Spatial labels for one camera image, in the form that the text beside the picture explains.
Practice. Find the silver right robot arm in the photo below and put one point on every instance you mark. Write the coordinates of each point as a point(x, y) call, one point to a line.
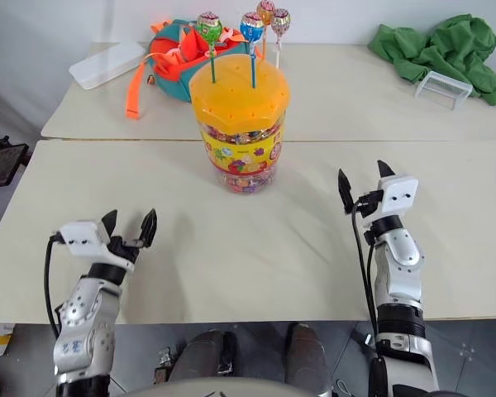
point(399, 269)

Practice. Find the teal and orange bag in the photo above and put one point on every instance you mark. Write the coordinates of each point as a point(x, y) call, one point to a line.
point(171, 68)

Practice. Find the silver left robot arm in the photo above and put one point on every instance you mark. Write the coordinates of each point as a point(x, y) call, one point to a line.
point(82, 318)

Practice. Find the blue wrapped lollipop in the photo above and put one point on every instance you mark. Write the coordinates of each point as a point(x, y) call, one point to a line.
point(252, 28)

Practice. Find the white plastic tray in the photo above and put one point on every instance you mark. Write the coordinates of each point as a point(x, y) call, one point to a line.
point(105, 64)

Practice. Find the green wrapped lollipop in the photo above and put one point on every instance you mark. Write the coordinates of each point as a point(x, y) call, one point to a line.
point(208, 28)

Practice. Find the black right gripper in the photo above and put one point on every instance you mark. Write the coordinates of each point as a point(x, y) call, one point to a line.
point(371, 203)

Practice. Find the clear candy jar colourful label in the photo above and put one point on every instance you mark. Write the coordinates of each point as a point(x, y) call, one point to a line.
point(241, 159)

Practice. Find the pink white wrapped lollipop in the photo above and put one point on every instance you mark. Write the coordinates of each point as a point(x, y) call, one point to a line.
point(280, 22)

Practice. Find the yellow plastic lollipop container lid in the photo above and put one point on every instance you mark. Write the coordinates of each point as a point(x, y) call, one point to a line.
point(239, 99)

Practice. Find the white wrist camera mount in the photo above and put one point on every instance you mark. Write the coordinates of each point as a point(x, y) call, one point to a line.
point(398, 194)
point(84, 237)

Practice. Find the silver robot body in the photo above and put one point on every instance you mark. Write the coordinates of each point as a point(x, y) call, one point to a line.
point(227, 388)

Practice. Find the green crumpled cloth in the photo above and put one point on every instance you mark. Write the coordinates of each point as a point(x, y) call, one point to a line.
point(446, 49)

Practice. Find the black mesh chair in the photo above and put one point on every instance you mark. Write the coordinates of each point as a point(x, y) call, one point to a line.
point(2, 163)

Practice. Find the clear plastic box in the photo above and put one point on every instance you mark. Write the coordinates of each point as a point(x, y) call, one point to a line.
point(442, 89)

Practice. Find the orange wrapped lollipop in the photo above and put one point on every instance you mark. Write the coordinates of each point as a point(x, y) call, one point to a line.
point(266, 11)

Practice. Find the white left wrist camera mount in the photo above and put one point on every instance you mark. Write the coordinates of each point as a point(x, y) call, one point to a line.
point(84, 237)

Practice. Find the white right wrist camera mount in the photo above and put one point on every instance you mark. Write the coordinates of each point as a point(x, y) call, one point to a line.
point(398, 194)

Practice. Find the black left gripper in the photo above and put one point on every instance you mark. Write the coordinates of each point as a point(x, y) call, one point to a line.
point(126, 251)

